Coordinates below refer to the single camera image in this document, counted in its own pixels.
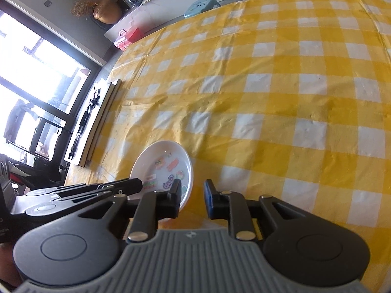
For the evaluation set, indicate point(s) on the grey wall switch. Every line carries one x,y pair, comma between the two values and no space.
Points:
47,3

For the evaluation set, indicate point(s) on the light blue plastic stool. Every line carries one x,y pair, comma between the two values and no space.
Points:
201,6

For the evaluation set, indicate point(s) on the black framed board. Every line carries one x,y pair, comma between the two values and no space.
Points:
91,122

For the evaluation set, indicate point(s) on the white plate with colourful stickers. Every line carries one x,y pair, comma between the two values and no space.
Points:
165,158

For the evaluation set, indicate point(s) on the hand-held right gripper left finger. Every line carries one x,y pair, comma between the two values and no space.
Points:
178,195

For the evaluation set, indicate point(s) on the copper vase with dried flowers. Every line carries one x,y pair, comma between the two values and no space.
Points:
107,13

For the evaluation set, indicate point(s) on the red box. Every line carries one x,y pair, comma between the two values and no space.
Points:
131,36

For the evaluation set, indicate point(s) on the large window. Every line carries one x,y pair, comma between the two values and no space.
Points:
30,67

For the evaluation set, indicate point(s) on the yellow checkered tablecloth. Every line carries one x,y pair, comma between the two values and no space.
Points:
275,97

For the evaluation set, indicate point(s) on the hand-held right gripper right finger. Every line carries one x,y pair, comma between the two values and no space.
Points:
208,198

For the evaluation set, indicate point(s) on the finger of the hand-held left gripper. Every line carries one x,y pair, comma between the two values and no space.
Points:
76,203
131,185

